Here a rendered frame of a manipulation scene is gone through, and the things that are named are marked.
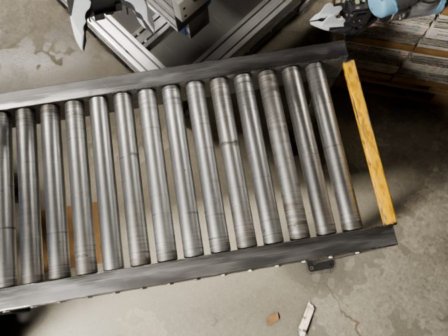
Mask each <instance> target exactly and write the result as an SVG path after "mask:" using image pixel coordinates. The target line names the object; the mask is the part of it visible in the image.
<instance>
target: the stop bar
mask: <svg viewBox="0 0 448 336"><path fill-rule="evenodd" d="M342 66H343V70H344V74H345V78H346V82H347V86H348V90H349V94H350V97H351V102H352V105H353V110H354V113H355V118H356V120H357V125H358V128H359V133H360V136H361V141H362V144H363V148H364V152H365V156H366V160H367V164H368V167H369V172H370V175H371V180H372V183H373V188H374V190H375V195H376V198H377V203H378V206H379V211H380V214H381V218H382V222H383V226H384V227H388V226H392V225H396V224H397V218H396V215H395V211H394V208H393V204H392V200H391V194H390V192H389V188H388V185H387V181H386V178H385V173H384V170H383V166H382V162H381V158H380V155H379V151H378V148H377V143H376V140H375V136H374V132H373V128H372V125H371V120H370V118H369V113H368V110H367V106H366V102H365V98H364V95H363V90H362V88H361V82H360V80H359V76H358V72H357V68H356V65H355V60H348V61H344V62H343V64H342Z"/></svg>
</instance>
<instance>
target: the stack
mask: <svg viewBox="0 0 448 336"><path fill-rule="evenodd" d="M328 32H329V31H326V32H325V35H324V38H323V43H326V42H328V43H329V42H334V41H339V40H335V34H336V33H333V32H329V37H328V41H327V36H328ZM358 37H364V38H369V39H378V40H382V41H390V42H395V43H402V44H407V45H415V44H417V46H416V48H417V47H422V48H426V49H435V50H440V51H448V16H446V15H441V12H440V13H439V14H438V15H436V14H433V15H430V16H422V17H414V18H409V19H402V20H395V21H383V22H382V21H380V20H379V18H378V17H377V20H376V22H374V23H373V24H372V25H370V26H369V27H368V28H367V29H366V30H364V32H362V33H361V34H360V35H359V36H358ZM345 45H346V48H347V52H348V58H347V61H348V60H355V65H356V68H357V69H360V70H364V71H370V72H375V73H381V74H385V75H392V74H393V73H394V76H396V77H404V78H409V79H417V80H422V81H429V82H434V83H440V84H445V85H448V58H444V57H436V56H432V55H424V54H419V53H413V50H412V51H403V50H398V49H390V48H386V47H378V46H373V45H365V44H360V43H352V42H347V41H345ZM416 48H415V49H416ZM415 49H414V50H415ZM358 76H359V80H360V81H364V82H368V83H375V84H380V85H386V86H391V87H398V88H402V89H410V90H414V91H421V92H426V93H432V94H431V95H430V96H428V95H421V94H417V93H410V92H405V91H398V90H394V89H387V88H382V87H376V86H371V85H364V84H361V88H362V90H363V92H366V93H373V94H378V95H384V96H389V97H396V98H400V99H407V100H412V101H418V102H423V103H430V104H434V105H441V106H446V107H448V90H446V89H438V88H434V87H426V86H422V85H414V84H410V83H402V82H397V81H391V78H390V80H387V79H380V78H376V77H369V76H365V75H358ZM332 87H339V88H344V89H348V86H347V82H346V78H345V74H344V72H342V71H341V72H340V74H339V76H338V77H336V78H335V80H334V82H333V84H332Z"/></svg>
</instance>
